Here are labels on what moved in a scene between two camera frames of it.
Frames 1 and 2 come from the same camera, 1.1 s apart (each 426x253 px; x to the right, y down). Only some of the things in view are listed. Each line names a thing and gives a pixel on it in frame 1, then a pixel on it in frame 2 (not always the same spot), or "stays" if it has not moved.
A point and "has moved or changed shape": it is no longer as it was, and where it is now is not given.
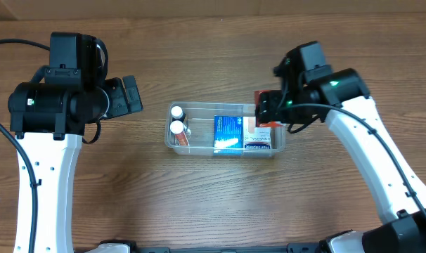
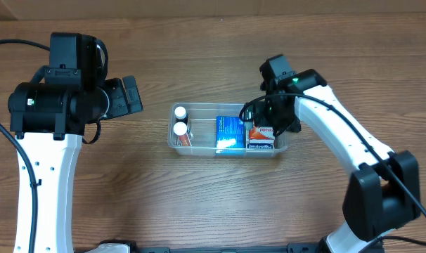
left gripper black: (119, 100) stays
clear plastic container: (221, 129) stays
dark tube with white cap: (177, 114) has moved or changed shape
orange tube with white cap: (177, 128) has moved or changed shape
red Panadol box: (256, 95) has moved or changed shape
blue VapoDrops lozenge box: (228, 135) stays
